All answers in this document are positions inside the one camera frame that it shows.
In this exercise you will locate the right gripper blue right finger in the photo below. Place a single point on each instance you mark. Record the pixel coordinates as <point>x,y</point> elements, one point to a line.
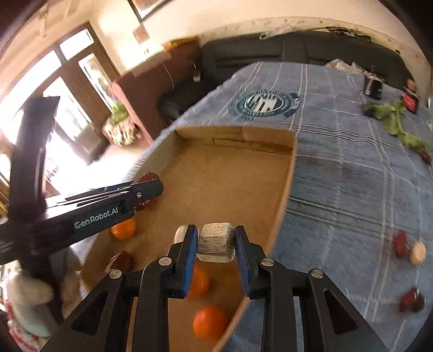
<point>329,320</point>

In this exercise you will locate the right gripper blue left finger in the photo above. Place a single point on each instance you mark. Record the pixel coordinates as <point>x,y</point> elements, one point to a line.
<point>130,309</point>

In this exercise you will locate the large red jujube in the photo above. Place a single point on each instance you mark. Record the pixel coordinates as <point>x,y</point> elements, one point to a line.
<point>122,261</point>

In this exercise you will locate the small dark red jujube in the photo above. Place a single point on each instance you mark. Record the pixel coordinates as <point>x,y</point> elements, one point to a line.
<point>408,299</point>

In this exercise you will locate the orange tangerine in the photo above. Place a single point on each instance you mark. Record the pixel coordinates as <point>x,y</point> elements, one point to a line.
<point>124,230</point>
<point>209,323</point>
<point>200,283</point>

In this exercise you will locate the red cherry tomato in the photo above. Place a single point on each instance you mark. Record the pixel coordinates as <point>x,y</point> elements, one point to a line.
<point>147,189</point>

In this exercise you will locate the white yam chunk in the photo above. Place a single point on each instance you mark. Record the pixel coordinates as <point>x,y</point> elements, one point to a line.
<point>216,243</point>

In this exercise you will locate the dark purple passion fruit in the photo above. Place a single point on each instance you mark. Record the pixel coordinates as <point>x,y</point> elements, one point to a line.
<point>419,303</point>

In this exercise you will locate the white round yam piece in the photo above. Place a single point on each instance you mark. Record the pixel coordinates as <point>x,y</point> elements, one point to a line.
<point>418,253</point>

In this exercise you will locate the floral sleeve forearm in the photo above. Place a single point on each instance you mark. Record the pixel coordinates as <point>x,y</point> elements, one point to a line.
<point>26,340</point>

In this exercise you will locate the white gloved left hand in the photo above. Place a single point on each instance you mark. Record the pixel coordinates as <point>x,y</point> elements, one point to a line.
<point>29,297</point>

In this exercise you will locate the blue plaid tablecloth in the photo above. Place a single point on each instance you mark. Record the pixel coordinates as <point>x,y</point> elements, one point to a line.
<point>353,188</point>

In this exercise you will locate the green cloth pile stool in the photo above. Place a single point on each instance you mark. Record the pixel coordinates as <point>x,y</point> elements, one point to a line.
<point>120,128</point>

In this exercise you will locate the red armchair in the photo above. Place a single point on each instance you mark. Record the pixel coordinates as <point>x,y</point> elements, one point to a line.
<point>141,87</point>

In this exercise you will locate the cardboard tray box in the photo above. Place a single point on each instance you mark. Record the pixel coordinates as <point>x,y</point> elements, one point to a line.
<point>211,174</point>

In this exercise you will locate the lone red jujube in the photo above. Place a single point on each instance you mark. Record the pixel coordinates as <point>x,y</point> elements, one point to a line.
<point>424,154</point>

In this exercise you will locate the green leafy sprig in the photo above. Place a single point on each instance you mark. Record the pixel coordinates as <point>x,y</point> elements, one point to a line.
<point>389,115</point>

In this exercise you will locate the red labelled bottle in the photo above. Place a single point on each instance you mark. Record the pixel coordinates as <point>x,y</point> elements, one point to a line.
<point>410,98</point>

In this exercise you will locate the black small device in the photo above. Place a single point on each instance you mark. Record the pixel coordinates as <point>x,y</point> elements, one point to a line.
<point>373,85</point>

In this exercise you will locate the black leather sofa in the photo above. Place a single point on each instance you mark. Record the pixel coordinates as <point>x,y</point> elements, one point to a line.
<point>220,59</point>

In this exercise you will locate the framed wall picture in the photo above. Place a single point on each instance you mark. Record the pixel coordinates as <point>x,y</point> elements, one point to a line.
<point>143,9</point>

